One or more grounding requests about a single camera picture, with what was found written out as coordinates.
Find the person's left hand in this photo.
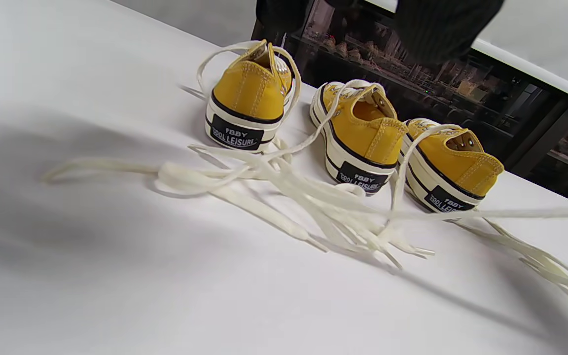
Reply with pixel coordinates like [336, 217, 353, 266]
[256, 0, 505, 65]

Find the dark framed window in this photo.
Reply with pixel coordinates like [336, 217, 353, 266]
[252, 0, 568, 205]

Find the short white roller blind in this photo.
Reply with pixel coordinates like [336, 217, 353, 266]
[363, 0, 568, 104]

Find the long white roller blind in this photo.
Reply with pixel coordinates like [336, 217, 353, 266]
[111, 0, 258, 47]

